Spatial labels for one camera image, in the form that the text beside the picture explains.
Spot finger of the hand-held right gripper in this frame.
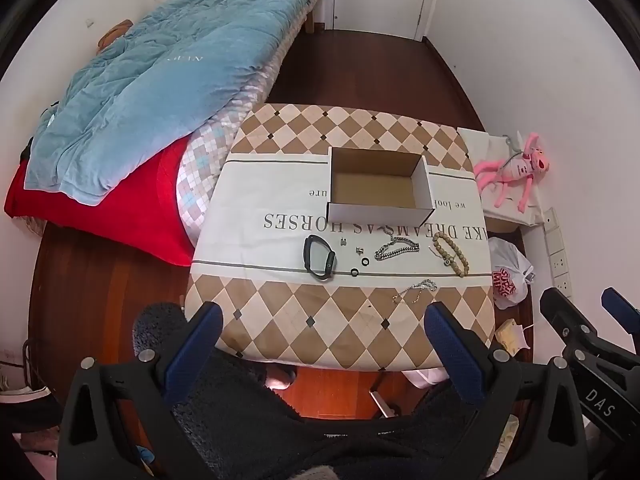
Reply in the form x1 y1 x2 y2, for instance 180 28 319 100
540 287 601 356
601 287 640 346

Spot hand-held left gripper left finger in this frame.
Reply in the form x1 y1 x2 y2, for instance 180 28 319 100
57 301 224 480

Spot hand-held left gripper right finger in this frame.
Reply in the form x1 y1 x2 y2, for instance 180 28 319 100
424 301 590 480

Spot thin silver necklace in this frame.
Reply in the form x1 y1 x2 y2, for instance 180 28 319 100
391 280 439 305

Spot wooden bead bracelet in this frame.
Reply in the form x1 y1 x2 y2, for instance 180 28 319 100
432 231 472 277

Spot thick silver chain bracelet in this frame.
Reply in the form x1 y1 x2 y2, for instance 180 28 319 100
374 234 415 262

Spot black smart band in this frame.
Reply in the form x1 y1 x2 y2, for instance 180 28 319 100
303 234 338 281

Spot cardboard box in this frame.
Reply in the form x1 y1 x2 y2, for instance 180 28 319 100
326 146 435 229

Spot pale yellow face mask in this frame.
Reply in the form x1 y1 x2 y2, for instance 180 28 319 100
495 319 531 351

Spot black fleece pants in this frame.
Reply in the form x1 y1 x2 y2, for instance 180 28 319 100
132 302 481 480

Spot white plastic bag red print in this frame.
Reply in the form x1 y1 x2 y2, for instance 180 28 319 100
487 236 536 310

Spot white metal leg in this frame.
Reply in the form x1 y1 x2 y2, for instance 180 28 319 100
370 387 401 418

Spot pink plush toy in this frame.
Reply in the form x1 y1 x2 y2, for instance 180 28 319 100
473 132 547 212

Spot red blanket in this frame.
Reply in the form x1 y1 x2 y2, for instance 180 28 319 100
4 147 196 267

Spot checkered printed tablecloth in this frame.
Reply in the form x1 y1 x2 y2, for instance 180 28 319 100
182 103 497 372

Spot checkered bed sheet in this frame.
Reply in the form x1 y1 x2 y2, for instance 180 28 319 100
176 35 311 246

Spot light blue quilt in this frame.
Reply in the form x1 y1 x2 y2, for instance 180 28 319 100
24 0 331 207

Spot brown pillow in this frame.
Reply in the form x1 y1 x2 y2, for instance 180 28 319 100
97 20 133 51

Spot black cables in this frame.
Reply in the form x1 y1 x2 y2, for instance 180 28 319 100
20 340 36 391

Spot wooden bed frame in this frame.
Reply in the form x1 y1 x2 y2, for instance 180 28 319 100
300 0 331 36

